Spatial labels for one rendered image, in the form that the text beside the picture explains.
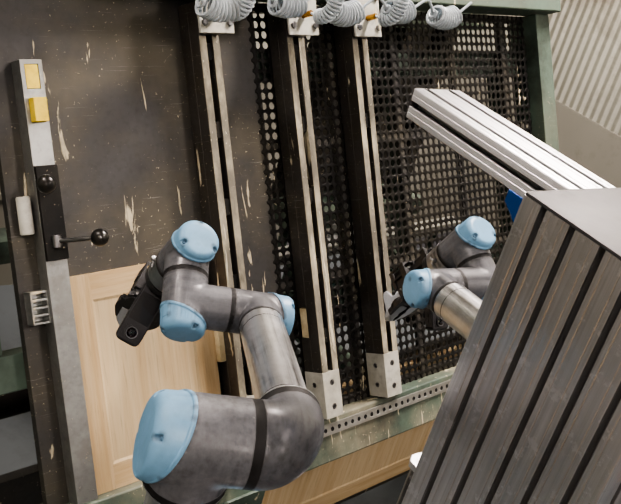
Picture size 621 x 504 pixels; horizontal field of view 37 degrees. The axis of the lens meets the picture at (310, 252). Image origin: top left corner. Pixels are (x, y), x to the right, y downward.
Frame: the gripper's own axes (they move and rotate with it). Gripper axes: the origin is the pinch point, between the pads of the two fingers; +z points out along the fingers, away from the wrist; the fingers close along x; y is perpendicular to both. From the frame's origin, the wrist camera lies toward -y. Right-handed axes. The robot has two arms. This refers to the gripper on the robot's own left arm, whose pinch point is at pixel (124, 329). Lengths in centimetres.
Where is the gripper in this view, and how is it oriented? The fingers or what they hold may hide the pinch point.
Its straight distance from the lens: 183.8
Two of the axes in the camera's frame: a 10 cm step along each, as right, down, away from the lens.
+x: -8.3, -5.0, -2.4
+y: 2.7, -7.4, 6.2
